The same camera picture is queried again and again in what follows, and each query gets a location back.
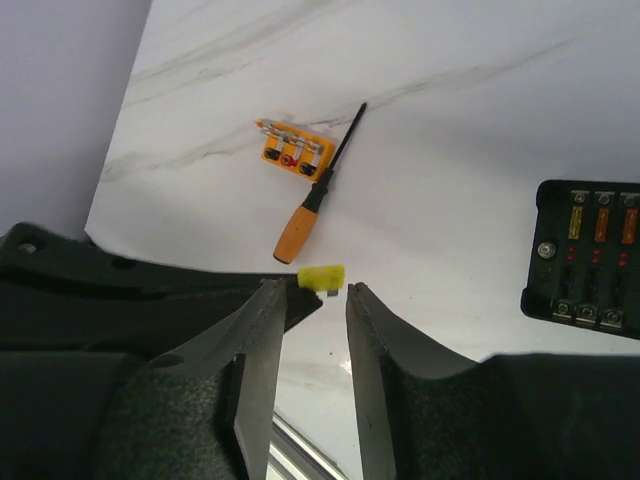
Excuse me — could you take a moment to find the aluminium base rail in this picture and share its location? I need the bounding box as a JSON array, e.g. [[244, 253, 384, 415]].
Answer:
[[266, 412, 348, 480]]

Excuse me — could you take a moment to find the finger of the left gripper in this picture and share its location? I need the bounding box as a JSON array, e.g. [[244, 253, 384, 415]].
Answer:
[[1, 223, 323, 358]]

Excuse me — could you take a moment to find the black fuse box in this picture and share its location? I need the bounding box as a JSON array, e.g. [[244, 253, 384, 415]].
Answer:
[[520, 180, 639, 339]]

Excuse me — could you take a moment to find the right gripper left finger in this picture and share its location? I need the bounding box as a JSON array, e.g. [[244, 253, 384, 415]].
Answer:
[[1, 280, 289, 479]]

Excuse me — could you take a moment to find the yellow blade fuse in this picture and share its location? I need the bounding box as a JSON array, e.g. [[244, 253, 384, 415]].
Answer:
[[568, 205, 584, 240], [296, 265, 346, 297]]

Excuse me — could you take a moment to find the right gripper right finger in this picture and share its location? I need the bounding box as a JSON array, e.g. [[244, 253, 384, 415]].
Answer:
[[346, 283, 639, 479]]

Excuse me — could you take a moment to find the orange terminal block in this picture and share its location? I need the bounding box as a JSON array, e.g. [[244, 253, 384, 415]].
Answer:
[[255, 119, 336, 182]]

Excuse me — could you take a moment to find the orange handle screwdriver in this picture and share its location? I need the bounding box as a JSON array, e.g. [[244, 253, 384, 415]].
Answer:
[[273, 102, 368, 265]]

